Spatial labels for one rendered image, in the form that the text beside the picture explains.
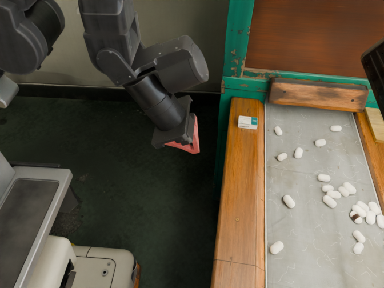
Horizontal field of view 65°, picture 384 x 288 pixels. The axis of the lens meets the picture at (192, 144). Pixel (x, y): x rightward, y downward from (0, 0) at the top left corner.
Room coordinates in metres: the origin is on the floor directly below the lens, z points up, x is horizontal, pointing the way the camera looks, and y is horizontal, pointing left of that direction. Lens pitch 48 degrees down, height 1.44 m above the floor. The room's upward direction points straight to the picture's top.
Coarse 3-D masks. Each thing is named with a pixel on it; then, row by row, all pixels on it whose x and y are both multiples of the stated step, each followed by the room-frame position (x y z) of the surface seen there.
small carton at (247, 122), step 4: (240, 116) 0.71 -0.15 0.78; (244, 116) 0.71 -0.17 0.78; (240, 120) 0.69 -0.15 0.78; (244, 120) 0.69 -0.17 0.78; (248, 120) 0.69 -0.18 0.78; (252, 120) 0.69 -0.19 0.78; (256, 120) 0.69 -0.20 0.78; (240, 124) 0.67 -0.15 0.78; (244, 124) 0.67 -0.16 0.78; (248, 124) 0.67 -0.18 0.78; (252, 124) 0.67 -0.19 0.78; (256, 124) 0.67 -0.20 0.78; (248, 128) 0.67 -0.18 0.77; (252, 128) 0.67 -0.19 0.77; (256, 128) 0.66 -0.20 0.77
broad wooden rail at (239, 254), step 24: (264, 120) 0.74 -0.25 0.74; (240, 144) 0.60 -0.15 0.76; (264, 144) 0.63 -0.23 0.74; (240, 168) 0.51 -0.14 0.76; (264, 168) 0.53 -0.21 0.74; (240, 192) 0.43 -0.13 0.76; (264, 192) 0.45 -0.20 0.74; (240, 216) 0.36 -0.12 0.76; (264, 216) 0.37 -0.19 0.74; (216, 240) 0.30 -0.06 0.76; (240, 240) 0.30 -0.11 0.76; (264, 240) 0.31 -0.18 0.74; (216, 264) 0.24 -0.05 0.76; (240, 264) 0.24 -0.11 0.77; (264, 264) 0.25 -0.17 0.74
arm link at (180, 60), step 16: (144, 48) 0.42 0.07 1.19; (160, 48) 0.39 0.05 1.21; (176, 48) 0.37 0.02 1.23; (192, 48) 0.38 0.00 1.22; (112, 64) 0.35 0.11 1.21; (128, 64) 0.35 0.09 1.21; (144, 64) 0.36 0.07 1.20; (160, 64) 0.37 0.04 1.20; (176, 64) 0.36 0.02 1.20; (192, 64) 0.36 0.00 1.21; (112, 80) 0.35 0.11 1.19; (128, 80) 0.35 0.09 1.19; (176, 80) 0.35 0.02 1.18; (192, 80) 0.35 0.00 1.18
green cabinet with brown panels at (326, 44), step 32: (256, 0) 0.84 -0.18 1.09; (288, 0) 0.83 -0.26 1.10; (320, 0) 0.82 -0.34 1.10; (352, 0) 0.81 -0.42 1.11; (256, 32) 0.84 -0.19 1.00; (288, 32) 0.83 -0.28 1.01; (320, 32) 0.81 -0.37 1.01; (352, 32) 0.80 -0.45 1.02; (224, 64) 0.84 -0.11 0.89; (256, 64) 0.84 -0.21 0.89; (288, 64) 0.82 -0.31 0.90; (320, 64) 0.81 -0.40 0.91; (352, 64) 0.79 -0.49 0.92
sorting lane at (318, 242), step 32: (288, 128) 0.70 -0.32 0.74; (320, 128) 0.70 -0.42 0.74; (352, 128) 0.70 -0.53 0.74; (288, 160) 0.56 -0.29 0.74; (320, 160) 0.56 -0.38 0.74; (352, 160) 0.56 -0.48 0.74; (288, 192) 0.45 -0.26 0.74; (320, 192) 0.45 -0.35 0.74; (288, 224) 0.35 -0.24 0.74; (320, 224) 0.35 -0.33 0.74; (352, 224) 0.35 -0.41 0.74; (288, 256) 0.27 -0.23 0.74; (320, 256) 0.27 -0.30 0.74; (352, 256) 0.27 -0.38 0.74
